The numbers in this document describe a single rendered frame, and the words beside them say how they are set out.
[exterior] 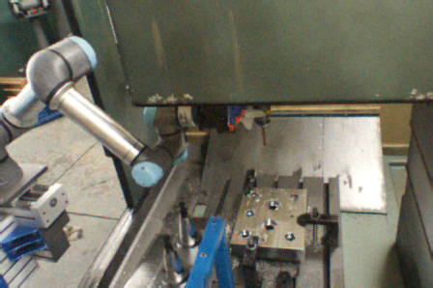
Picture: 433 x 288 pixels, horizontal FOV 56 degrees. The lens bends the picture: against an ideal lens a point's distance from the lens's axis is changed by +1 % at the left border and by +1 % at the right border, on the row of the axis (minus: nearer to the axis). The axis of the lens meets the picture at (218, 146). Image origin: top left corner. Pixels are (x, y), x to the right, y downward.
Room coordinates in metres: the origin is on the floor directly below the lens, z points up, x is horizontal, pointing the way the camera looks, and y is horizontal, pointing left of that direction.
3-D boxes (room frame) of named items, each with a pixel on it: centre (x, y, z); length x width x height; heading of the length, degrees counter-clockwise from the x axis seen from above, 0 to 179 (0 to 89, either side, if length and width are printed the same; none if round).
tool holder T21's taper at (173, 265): (0.63, 0.14, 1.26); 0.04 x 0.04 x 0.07
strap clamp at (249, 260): (0.87, -0.05, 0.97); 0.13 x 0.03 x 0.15; 163
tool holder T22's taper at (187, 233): (0.73, 0.10, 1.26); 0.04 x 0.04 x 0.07
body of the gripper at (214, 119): (1.02, -0.01, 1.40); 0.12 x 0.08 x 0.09; 73
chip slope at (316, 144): (1.62, -0.32, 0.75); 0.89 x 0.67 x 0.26; 73
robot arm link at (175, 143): (1.05, 0.14, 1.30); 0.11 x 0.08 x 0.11; 155
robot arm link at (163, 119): (1.07, 0.14, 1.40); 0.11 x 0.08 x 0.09; 73
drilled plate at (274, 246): (1.03, -0.14, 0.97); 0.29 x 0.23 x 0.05; 163
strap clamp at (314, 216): (0.96, -0.28, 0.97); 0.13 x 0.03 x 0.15; 73
